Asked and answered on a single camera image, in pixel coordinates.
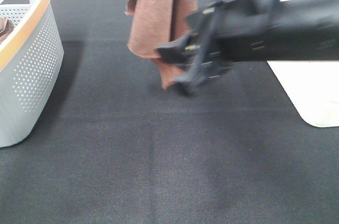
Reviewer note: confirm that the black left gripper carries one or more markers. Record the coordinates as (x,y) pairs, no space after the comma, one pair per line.
(212,18)

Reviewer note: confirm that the brown microfibre towel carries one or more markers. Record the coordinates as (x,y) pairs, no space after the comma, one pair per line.
(156,22)

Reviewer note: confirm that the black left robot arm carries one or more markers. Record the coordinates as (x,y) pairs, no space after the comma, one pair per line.
(299,30)

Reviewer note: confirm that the black table cloth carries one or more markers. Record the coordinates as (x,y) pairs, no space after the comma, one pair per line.
(113,146)

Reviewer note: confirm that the cream white storage basket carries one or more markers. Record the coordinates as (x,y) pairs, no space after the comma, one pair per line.
(312,87)

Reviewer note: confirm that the grey perforated basket orange rim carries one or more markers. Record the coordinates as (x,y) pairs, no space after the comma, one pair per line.
(31,58)

